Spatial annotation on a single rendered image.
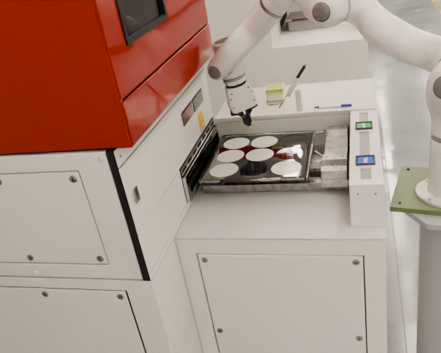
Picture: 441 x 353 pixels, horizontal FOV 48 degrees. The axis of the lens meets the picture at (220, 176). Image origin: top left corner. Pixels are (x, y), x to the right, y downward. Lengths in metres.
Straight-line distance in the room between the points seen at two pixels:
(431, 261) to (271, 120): 0.77
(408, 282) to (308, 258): 1.14
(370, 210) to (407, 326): 0.99
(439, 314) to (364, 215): 0.50
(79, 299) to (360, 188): 0.88
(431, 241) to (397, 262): 1.04
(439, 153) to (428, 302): 0.54
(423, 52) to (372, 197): 0.42
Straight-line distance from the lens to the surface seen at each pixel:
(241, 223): 1.57
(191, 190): 1.69
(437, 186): 1.59
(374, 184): 1.43
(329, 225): 1.52
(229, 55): 1.68
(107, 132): 1.21
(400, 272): 2.64
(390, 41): 1.49
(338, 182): 1.63
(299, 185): 1.68
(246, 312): 1.69
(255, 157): 1.78
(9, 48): 1.26
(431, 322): 1.88
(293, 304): 1.63
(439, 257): 1.69
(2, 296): 1.74
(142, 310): 1.51
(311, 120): 1.95
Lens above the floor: 1.67
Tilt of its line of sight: 27 degrees down
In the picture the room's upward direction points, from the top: 10 degrees counter-clockwise
